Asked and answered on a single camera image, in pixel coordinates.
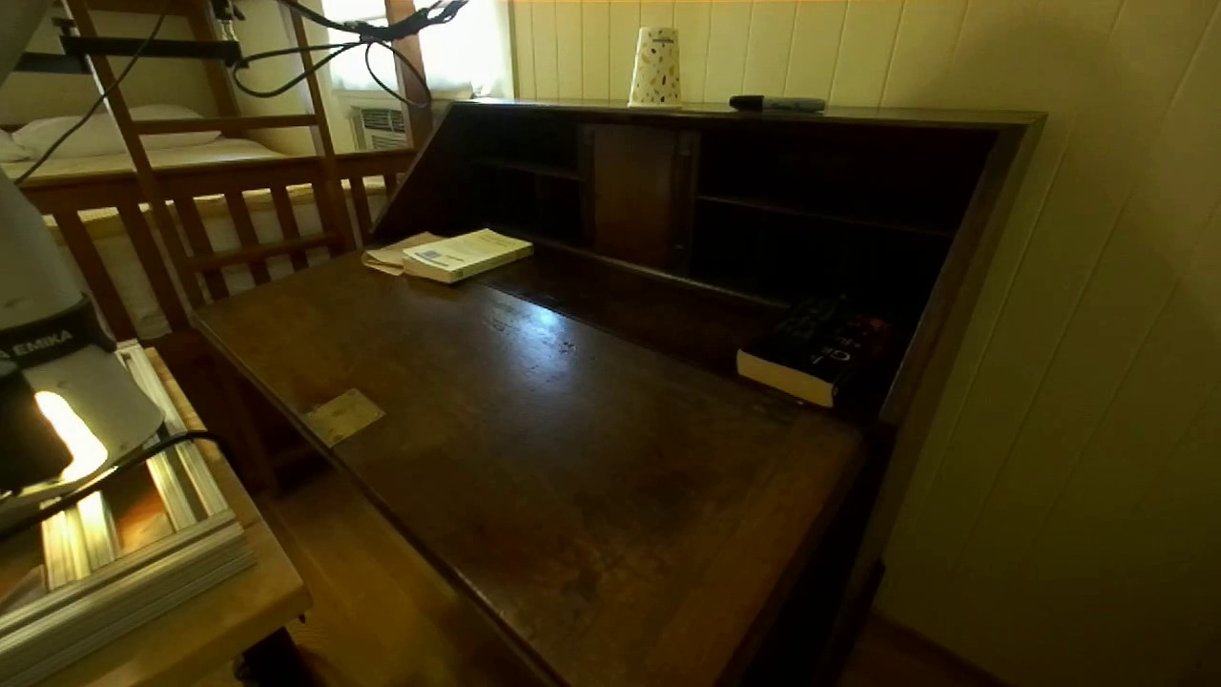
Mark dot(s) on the white patterned paper coffee cup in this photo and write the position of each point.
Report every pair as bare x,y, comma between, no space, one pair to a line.
653,68

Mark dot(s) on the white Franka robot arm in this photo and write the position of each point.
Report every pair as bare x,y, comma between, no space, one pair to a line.
25,278

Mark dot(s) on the dark wooden secretary desk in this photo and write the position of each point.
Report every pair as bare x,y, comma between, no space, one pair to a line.
574,442

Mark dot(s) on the white paperback book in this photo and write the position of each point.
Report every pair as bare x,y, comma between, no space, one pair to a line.
465,252

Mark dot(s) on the black cover paperback book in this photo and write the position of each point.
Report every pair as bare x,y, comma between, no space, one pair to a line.
815,356

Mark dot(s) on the brown paper envelope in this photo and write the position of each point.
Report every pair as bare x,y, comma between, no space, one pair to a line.
384,255

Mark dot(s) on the tan patch on desk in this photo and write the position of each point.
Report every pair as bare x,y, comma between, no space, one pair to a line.
345,417

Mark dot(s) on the white window air conditioner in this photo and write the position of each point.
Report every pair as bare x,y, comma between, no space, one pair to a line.
381,126

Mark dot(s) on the bright window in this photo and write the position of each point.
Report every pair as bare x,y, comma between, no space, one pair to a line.
465,58

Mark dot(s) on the wooden slatted chair back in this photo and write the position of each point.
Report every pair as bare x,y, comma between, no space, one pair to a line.
242,175

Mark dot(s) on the white bed mattress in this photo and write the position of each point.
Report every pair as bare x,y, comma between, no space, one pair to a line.
216,149

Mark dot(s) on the light wooden side table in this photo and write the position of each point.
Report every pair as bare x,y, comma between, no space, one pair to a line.
235,623

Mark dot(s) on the wooden bunk ladder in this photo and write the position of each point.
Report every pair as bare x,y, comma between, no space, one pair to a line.
134,164

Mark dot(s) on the black metal bar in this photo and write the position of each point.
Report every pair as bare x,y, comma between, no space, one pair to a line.
155,48

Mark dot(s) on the white pillow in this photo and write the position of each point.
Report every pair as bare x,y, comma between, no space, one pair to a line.
80,136

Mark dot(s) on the aluminium profile base frame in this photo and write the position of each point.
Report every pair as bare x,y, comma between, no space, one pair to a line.
155,560

